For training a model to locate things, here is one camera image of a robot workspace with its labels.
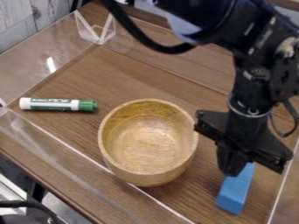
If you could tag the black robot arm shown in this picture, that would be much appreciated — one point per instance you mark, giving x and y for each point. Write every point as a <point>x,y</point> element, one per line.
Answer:
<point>262,38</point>

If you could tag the blue rectangular block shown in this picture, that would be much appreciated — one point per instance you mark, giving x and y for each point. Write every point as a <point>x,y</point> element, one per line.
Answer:
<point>234,191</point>

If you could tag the green and white marker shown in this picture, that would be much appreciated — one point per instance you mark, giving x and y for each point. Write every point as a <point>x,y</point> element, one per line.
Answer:
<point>58,104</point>

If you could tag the brown wooden bowl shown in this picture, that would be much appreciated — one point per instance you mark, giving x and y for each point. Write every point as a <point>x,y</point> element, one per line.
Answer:
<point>147,141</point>

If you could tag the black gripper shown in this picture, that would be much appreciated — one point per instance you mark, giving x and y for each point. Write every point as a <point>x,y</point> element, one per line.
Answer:
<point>244,140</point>

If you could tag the clear acrylic corner bracket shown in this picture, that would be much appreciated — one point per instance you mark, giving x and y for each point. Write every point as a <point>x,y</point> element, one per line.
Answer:
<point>94,33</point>

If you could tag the clear acrylic tray wall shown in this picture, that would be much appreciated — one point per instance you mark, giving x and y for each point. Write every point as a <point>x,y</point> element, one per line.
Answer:
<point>54,145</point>

